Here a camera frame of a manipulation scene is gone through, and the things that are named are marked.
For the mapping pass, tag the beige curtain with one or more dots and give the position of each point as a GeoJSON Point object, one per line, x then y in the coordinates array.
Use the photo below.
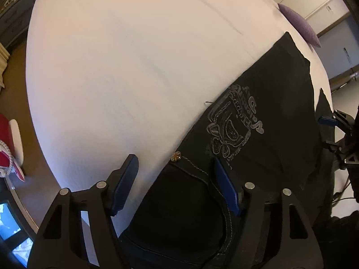
{"type": "Point", "coordinates": [4, 57]}

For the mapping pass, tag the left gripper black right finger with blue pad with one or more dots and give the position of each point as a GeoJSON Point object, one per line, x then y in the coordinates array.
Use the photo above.
{"type": "Point", "coordinates": [274, 229]}

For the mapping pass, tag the white bed mattress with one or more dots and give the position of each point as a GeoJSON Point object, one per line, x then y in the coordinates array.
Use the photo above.
{"type": "Point", "coordinates": [110, 78]}

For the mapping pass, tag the dark grey nightstand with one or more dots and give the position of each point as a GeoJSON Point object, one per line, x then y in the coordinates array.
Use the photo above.
{"type": "Point", "coordinates": [15, 18]}

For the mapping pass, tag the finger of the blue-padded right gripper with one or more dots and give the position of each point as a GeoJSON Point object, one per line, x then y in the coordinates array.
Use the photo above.
{"type": "Point", "coordinates": [328, 121]}

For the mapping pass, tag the purple cushion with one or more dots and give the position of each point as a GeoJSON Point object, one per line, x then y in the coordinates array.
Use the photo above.
{"type": "Point", "coordinates": [301, 25]}

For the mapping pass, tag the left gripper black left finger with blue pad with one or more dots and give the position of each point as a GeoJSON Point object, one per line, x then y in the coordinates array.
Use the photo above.
{"type": "Point", "coordinates": [60, 242]}

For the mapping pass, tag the black framed glass door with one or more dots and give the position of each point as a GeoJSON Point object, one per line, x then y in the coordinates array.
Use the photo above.
{"type": "Point", "coordinates": [17, 235]}

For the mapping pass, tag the black denim pants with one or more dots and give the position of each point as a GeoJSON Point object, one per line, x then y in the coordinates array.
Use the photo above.
{"type": "Point", "coordinates": [264, 127]}

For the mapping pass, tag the red and white shoe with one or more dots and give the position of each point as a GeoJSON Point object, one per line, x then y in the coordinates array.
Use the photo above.
{"type": "Point", "coordinates": [12, 154]}

